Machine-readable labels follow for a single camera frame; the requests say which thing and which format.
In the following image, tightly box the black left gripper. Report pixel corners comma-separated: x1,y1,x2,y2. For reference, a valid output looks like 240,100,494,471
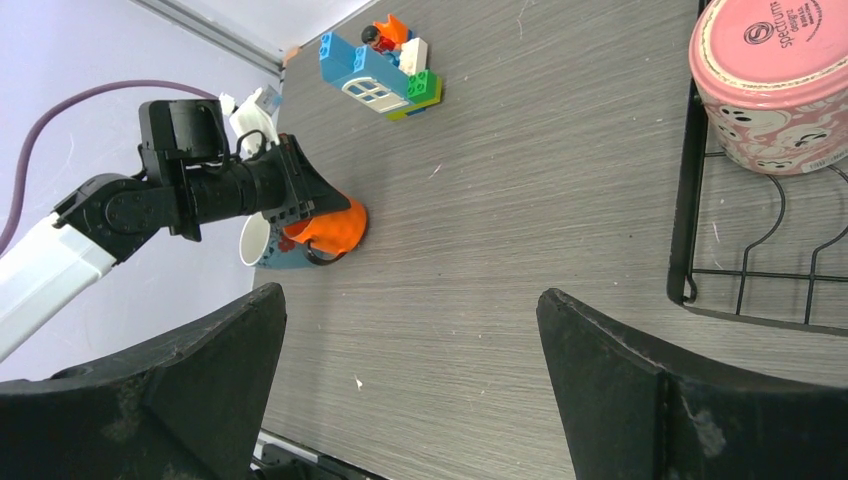
138,100,351,240

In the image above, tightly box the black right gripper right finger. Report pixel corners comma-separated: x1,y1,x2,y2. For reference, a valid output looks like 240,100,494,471
536,288,847,479

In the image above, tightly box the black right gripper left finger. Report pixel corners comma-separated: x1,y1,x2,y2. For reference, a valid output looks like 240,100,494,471
1,283,286,479

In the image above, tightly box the orange mug black handle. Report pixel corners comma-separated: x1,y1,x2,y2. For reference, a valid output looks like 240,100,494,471
282,197,368,266

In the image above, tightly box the blue floral mug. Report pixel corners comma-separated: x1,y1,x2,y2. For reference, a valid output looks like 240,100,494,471
239,212,314,270

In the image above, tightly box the pink patterned mug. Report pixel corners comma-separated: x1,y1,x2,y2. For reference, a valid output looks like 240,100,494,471
688,0,847,175

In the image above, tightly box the toy brick house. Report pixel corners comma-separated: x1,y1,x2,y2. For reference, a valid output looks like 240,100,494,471
318,14,443,121

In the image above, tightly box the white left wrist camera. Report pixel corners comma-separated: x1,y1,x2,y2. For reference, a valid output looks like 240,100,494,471
218,85,282,156

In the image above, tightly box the black wire dish rack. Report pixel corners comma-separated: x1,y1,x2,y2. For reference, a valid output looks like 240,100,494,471
666,0,848,338

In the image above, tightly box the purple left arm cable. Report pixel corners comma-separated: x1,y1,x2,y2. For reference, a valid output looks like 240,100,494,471
0,80,220,256

